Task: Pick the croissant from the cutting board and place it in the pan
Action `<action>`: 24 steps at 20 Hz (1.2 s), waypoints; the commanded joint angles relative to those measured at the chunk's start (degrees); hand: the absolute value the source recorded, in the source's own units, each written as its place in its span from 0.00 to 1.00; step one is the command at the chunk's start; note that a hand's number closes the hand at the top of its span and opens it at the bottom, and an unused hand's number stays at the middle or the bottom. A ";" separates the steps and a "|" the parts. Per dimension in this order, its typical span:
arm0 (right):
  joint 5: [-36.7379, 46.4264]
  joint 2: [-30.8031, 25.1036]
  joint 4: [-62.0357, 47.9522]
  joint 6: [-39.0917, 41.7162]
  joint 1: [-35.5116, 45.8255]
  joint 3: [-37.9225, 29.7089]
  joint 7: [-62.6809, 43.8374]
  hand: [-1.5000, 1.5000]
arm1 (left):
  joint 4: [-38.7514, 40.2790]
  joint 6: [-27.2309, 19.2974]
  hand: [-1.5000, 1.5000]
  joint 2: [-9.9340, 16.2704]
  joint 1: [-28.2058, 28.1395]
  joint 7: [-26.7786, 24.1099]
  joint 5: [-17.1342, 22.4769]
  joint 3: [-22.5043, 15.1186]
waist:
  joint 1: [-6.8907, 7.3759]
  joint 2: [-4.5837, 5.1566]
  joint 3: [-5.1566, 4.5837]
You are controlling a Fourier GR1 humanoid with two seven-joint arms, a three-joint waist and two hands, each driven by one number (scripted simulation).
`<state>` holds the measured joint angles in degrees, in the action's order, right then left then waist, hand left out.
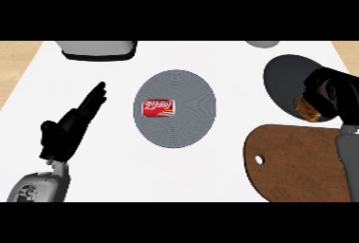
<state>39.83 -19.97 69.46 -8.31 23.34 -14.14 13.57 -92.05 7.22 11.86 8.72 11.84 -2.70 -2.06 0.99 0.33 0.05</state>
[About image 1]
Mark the grey oval placemat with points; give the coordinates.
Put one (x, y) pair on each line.
(175, 108)

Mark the grey rounded object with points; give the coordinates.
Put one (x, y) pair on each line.
(262, 44)

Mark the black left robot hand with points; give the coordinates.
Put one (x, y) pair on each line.
(70, 126)

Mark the golden brown croissant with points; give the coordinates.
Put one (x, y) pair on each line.
(309, 109)

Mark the red snack packet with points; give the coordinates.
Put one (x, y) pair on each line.
(158, 108)

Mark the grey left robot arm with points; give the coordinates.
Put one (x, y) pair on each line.
(40, 186)

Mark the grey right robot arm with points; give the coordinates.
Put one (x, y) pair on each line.
(347, 158)

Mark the brown wooden cutting board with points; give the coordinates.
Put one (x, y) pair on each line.
(297, 164)

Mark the grey appliance with black base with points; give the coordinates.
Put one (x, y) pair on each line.
(99, 50)

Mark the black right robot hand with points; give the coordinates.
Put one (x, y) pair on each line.
(334, 93)

